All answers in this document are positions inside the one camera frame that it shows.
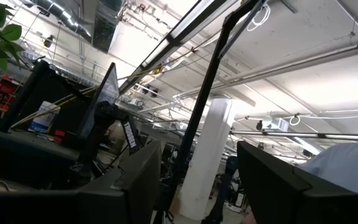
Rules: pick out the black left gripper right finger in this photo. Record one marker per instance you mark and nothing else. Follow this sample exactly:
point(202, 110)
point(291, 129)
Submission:
point(266, 186)

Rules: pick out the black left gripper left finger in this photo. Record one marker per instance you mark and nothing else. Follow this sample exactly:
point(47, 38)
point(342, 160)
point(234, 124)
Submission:
point(141, 180)

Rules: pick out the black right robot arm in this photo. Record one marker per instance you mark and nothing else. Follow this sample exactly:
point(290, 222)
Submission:
point(104, 115)

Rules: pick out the long pendant ceiling light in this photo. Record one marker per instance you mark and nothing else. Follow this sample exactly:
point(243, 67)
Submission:
point(179, 29)
point(291, 134)

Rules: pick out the white ceiling unit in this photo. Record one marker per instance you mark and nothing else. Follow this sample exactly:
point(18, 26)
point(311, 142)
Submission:
point(277, 124)

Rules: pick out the white room column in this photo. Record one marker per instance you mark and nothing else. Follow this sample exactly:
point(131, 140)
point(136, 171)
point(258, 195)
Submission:
point(210, 149)

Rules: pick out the person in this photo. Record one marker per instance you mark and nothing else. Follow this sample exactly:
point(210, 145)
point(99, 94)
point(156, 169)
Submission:
point(346, 165)

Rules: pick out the small red box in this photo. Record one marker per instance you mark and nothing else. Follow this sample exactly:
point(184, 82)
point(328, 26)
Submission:
point(60, 133)

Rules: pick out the black tablet screen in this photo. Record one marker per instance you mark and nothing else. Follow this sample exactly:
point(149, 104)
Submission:
point(104, 90)

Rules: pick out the blue white cardboard box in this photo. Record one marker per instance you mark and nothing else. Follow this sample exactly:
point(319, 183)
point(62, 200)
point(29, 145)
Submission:
point(42, 123)

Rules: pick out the dark grey desk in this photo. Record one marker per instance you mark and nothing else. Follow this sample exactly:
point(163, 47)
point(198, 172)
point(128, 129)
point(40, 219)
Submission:
point(26, 141)

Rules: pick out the white ceiling pipe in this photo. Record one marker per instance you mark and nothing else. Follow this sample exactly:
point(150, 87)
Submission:
point(291, 62)

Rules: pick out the dark ceiling panel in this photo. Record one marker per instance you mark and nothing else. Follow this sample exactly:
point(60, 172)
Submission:
point(106, 28)

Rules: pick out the red storage bins shelf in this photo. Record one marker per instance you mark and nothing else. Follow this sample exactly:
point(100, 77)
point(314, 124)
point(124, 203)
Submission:
point(6, 88)

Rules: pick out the black rig upright post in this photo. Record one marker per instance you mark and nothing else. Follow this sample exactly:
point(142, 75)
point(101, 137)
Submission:
point(204, 93)

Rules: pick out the black desk post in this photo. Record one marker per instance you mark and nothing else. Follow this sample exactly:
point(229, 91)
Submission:
point(20, 96)

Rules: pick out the silver ceiling duct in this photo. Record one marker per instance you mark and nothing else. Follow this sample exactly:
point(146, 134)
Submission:
point(67, 18)

